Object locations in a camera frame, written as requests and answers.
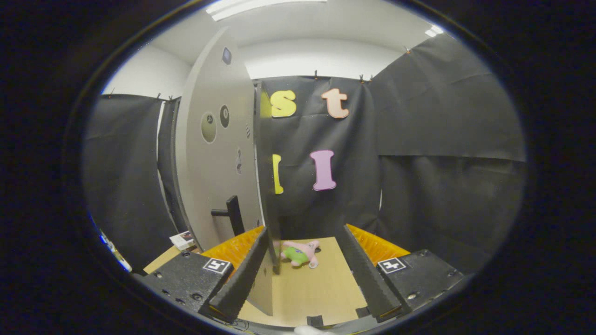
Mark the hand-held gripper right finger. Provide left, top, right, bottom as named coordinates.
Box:
left=336, top=224, right=466, bottom=324

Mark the long ceiling light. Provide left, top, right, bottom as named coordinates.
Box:
left=205, top=0, right=326, bottom=21

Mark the black cabinet door handle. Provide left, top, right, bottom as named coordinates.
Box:
left=211, top=195, right=245, bottom=236

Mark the pink and green plush toy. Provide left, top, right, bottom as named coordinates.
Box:
left=279, top=240, right=321, bottom=269

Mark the grey shoe cabinet door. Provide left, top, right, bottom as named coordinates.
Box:
left=175, top=26, right=275, bottom=318

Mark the black backdrop cloth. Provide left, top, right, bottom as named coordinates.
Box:
left=83, top=33, right=528, bottom=275

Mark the white book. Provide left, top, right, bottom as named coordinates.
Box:
left=169, top=231, right=196, bottom=251

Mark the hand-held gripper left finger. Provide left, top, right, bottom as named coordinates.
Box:
left=139, top=226, right=271, bottom=324

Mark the grey shoe cabinet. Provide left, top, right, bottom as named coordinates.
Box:
left=254, top=80, right=282, bottom=276

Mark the cluttered white side table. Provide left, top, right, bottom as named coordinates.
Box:
left=105, top=237, right=133, bottom=273

